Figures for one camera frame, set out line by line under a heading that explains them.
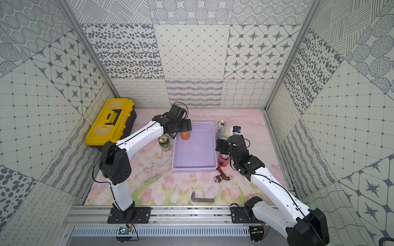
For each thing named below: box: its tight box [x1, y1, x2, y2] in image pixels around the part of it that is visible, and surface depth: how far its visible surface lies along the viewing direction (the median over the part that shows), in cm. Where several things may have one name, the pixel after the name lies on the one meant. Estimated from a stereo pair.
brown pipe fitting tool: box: [213, 166, 234, 183], surface depth 86 cm
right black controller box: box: [248, 225, 264, 242], surface depth 73 cm
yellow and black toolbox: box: [85, 98, 137, 150], surface depth 92 cm
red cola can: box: [218, 153, 231, 168], surface depth 86 cm
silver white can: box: [215, 119, 227, 140], surface depth 96 cm
